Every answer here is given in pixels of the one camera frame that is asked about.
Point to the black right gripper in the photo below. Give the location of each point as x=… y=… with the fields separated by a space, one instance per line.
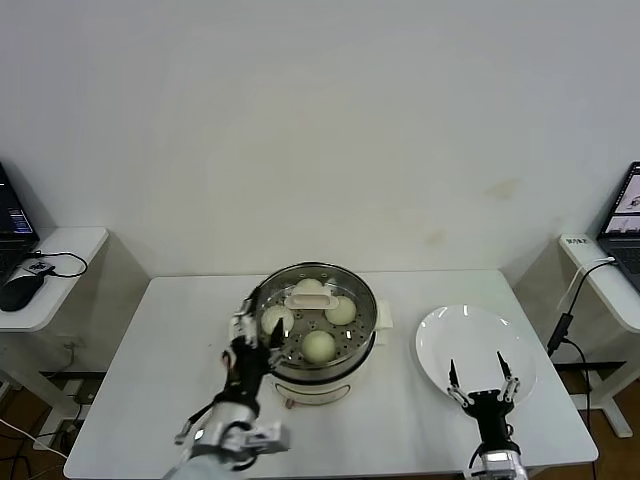
x=490 y=417

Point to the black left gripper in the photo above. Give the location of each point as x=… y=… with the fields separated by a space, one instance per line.
x=247 y=367

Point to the white steamed baozi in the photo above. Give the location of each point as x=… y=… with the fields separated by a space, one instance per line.
x=341 y=312
x=307 y=286
x=274 y=316
x=318 y=346

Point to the round glass pot lid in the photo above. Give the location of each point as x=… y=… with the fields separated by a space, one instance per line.
x=310 y=301

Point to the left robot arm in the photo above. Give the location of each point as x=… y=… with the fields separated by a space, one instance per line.
x=210 y=450

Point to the stainless steel steamer basket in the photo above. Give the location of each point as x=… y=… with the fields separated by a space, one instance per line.
x=340 y=369

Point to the white round plate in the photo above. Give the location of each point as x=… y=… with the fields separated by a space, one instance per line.
x=475 y=340

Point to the cream electric cooking pot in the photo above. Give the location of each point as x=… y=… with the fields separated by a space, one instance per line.
x=310 y=387

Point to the white side table with label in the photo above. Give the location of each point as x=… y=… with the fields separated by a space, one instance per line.
x=615 y=300

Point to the small printed table label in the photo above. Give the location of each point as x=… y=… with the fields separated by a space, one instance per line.
x=579 y=240

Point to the white side table rounded corners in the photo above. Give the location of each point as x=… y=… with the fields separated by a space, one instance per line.
x=75 y=240

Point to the white floor power strip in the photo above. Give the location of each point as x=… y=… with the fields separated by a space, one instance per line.
x=70 y=427

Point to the grey laptop with light screen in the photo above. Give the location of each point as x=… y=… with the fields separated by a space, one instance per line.
x=625 y=210

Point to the small device with QR code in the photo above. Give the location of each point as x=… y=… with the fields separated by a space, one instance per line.
x=36 y=266

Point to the black computer mouse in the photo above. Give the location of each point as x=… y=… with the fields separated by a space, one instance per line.
x=20 y=292

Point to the black laptop with dark screen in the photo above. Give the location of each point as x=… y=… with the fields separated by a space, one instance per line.
x=12 y=220

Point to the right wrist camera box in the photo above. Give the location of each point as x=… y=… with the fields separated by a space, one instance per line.
x=500 y=459

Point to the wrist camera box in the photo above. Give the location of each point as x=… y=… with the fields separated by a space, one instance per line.
x=267 y=436
x=500 y=459

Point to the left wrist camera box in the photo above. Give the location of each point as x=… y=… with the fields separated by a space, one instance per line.
x=267 y=436

